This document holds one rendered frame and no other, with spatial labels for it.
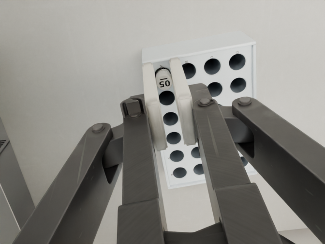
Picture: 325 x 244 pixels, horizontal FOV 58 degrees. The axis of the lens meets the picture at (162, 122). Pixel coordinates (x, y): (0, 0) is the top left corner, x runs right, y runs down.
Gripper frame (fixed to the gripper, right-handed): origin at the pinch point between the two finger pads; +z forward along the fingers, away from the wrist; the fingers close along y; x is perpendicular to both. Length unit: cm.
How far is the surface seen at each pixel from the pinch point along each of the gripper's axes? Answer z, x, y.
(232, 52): 4.2, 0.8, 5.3
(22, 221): 15.8, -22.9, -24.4
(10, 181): 25.8, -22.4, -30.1
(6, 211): -0.7, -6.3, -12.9
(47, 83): 7.7, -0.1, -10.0
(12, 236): -1.2, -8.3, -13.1
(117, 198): 7.7, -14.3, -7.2
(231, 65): 5.5, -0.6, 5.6
